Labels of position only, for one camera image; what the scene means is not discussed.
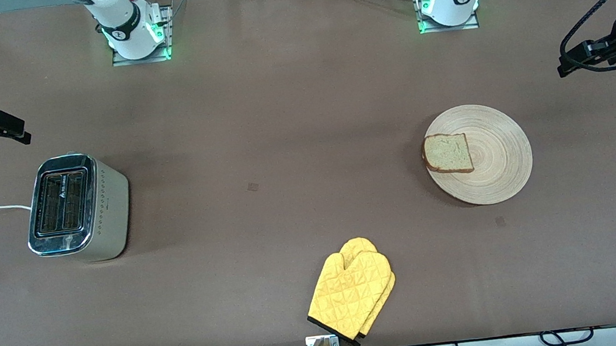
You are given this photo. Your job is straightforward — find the round wooden plate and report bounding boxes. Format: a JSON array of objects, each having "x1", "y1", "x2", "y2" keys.
[{"x1": 419, "y1": 97, "x2": 538, "y2": 212}]

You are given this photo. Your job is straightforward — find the brown-crust bread slice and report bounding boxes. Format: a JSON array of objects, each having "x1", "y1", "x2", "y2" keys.
[{"x1": 420, "y1": 130, "x2": 475, "y2": 179}]

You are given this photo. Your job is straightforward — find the silver two-slot toaster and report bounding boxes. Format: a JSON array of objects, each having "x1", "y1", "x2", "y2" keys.
[{"x1": 17, "y1": 147, "x2": 138, "y2": 270}]

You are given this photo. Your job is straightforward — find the yellow quilted oven mitt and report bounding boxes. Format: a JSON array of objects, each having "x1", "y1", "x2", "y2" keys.
[
  {"x1": 300, "y1": 244, "x2": 400, "y2": 346},
  {"x1": 339, "y1": 233, "x2": 405, "y2": 346}
]

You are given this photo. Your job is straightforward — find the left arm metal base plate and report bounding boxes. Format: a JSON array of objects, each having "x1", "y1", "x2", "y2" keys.
[{"x1": 415, "y1": 0, "x2": 482, "y2": 36}]

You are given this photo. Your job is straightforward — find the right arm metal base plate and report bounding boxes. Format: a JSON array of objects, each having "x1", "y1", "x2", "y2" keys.
[{"x1": 106, "y1": 5, "x2": 178, "y2": 68}]

